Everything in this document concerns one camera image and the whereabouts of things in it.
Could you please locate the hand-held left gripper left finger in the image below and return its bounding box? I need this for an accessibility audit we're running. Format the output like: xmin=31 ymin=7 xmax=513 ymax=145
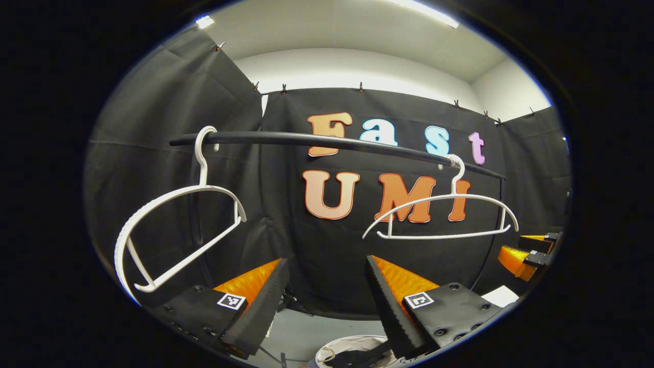
xmin=153 ymin=257 xmax=290 ymax=361

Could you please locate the row of backdrop clips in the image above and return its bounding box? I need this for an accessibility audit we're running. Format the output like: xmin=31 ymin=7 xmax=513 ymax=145
xmin=215 ymin=41 xmax=537 ymax=126

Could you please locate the black knit sweater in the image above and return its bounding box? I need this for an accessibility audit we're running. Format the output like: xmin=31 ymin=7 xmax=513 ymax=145
xmin=324 ymin=340 xmax=396 ymax=368

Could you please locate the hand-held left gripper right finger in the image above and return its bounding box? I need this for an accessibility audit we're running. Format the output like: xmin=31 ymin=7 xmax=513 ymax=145
xmin=365 ymin=255 xmax=504 ymax=361

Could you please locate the white laundry hamper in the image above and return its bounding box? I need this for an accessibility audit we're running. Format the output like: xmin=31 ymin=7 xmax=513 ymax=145
xmin=314 ymin=335 xmax=404 ymax=368

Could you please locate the white plastic hanger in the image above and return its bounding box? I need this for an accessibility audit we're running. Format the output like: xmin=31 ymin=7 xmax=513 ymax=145
xmin=113 ymin=125 xmax=247 ymax=294
xmin=362 ymin=153 xmax=520 ymax=241

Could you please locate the black metal clothes rack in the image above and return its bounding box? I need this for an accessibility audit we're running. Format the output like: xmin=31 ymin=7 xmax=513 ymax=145
xmin=169 ymin=131 xmax=507 ymax=292

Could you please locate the long ceiling light strip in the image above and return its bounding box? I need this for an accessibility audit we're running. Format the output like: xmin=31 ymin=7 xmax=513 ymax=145
xmin=388 ymin=0 xmax=460 ymax=29

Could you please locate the black backdrop cloth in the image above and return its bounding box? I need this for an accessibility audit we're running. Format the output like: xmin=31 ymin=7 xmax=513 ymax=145
xmin=84 ymin=26 xmax=572 ymax=320

